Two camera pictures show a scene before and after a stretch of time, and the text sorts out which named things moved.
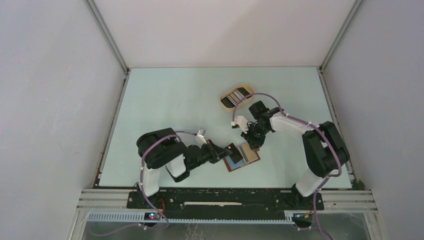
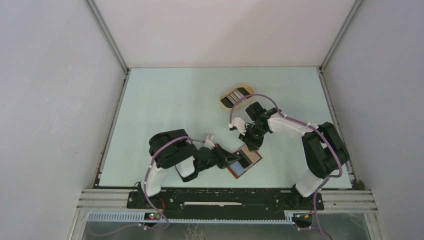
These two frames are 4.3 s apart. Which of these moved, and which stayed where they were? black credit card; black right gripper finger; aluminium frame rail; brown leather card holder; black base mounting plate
Moved: black credit card; brown leather card holder
Stayed: black base mounting plate; aluminium frame rail; black right gripper finger
